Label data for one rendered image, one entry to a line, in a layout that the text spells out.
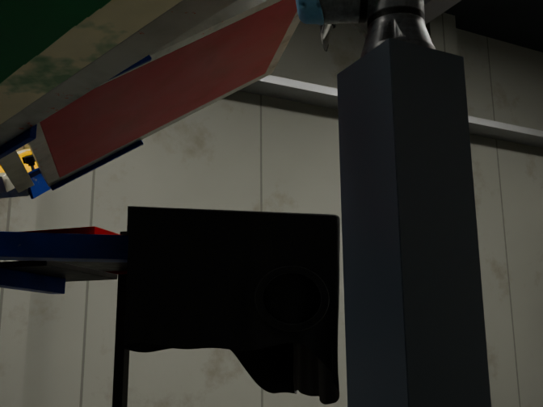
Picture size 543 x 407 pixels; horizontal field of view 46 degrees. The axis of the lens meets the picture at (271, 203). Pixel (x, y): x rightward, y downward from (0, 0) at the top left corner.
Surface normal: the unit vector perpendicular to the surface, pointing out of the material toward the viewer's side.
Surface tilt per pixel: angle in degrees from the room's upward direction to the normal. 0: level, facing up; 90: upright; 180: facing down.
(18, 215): 90
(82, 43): 180
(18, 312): 90
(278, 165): 90
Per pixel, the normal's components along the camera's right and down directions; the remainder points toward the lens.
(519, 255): 0.45, -0.20
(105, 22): 0.00, 0.97
